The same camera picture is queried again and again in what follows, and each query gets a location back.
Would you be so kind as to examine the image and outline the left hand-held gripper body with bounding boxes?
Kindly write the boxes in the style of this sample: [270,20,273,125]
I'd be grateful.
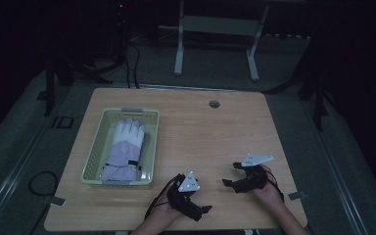
[165,170,206,222]

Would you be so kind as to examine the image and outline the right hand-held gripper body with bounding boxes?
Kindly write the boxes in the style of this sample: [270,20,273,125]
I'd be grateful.
[232,154,274,194]

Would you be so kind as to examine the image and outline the lilac glove white fingers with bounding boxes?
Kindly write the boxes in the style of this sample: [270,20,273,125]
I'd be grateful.
[100,117,147,182]

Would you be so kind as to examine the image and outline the light green plastic basket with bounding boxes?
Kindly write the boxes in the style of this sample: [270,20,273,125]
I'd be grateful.
[80,107,161,188]

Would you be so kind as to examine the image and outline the person's right hand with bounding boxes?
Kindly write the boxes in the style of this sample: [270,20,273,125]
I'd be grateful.
[250,164,286,208]

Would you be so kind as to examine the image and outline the person's left hand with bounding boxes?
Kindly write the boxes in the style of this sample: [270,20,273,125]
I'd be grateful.
[150,192,184,224]

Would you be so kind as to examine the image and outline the grey tape piece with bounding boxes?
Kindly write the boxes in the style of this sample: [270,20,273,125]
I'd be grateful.
[288,191,307,202]
[49,196,68,208]

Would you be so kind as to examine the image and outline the black metal stand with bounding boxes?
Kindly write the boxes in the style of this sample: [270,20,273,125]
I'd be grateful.
[263,72,332,132]
[36,57,115,118]

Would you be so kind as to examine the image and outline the dark device with red light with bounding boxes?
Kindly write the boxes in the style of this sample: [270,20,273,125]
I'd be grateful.
[114,1,130,27]

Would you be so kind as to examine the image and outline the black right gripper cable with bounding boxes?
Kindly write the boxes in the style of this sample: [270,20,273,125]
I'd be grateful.
[263,168,286,204]

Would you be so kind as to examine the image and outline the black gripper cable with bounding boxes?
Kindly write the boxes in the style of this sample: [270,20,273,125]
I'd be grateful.
[263,168,286,204]
[144,173,183,220]

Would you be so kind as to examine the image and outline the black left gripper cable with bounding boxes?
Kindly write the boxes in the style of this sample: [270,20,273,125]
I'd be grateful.
[144,173,183,220]

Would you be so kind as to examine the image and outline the black hanging cables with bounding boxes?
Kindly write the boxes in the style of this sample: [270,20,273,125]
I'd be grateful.
[123,40,142,90]

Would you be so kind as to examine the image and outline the white metal desk frame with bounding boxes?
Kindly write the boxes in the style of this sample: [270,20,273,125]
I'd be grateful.
[173,0,270,82]

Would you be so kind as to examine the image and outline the black square floor bracket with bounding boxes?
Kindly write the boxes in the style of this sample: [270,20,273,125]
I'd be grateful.
[51,115,75,130]

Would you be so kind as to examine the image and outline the black floor cable loop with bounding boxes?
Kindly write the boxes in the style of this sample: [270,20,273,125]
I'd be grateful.
[27,170,60,198]

